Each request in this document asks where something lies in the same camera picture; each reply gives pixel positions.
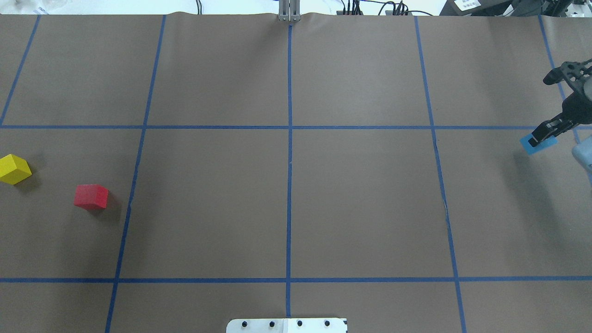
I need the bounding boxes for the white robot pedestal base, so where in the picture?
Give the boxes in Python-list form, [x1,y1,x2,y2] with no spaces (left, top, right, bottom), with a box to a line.
[226,317,348,333]

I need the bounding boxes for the aluminium frame post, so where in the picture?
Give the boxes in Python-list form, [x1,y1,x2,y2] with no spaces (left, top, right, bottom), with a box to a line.
[277,0,302,23]

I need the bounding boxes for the black box with label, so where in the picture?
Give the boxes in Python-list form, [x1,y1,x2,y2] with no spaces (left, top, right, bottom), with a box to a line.
[439,0,545,17]

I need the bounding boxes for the blue block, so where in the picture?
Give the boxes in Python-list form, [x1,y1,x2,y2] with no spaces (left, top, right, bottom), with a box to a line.
[520,134,558,155]

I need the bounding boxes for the red block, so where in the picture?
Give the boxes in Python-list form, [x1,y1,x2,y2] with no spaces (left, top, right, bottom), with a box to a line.
[73,184,109,210]

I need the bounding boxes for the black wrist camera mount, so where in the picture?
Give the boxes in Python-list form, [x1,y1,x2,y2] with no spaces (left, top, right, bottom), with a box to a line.
[543,59,592,94]

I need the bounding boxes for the black power strip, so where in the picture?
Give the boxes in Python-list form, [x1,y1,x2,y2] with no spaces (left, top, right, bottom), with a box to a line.
[334,0,413,16]

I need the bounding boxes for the yellow block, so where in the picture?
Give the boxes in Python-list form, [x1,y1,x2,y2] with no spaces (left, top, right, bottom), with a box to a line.
[0,154,32,185]

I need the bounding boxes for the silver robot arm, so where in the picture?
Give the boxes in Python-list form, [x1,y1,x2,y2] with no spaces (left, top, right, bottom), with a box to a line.
[520,88,592,174]

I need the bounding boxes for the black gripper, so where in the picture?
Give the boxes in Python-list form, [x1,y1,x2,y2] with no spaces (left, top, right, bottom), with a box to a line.
[531,92,592,142]

